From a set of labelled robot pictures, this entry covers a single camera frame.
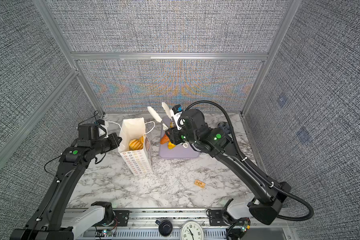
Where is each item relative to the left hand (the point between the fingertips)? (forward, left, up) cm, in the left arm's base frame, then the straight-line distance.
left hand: (122, 137), depth 74 cm
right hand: (-3, -24, +9) cm, 26 cm away
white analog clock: (-38, -32, -21) cm, 54 cm away
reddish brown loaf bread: (+13, -19, -22) cm, 32 cm away
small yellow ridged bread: (+9, -24, -22) cm, 33 cm away
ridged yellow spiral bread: (+4, -3, -11) cm, 12 cm away
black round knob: (-36, -20, -24) cm, 47 cm away
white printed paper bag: (-8, -8, -9) cm, 15 cm away
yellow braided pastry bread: (+8, -7, -13) cm, 17 cm away
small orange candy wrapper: (-16, -39, -24) cm, 49 cm away
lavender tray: (+5, -29, -24) cm, 38 cm away
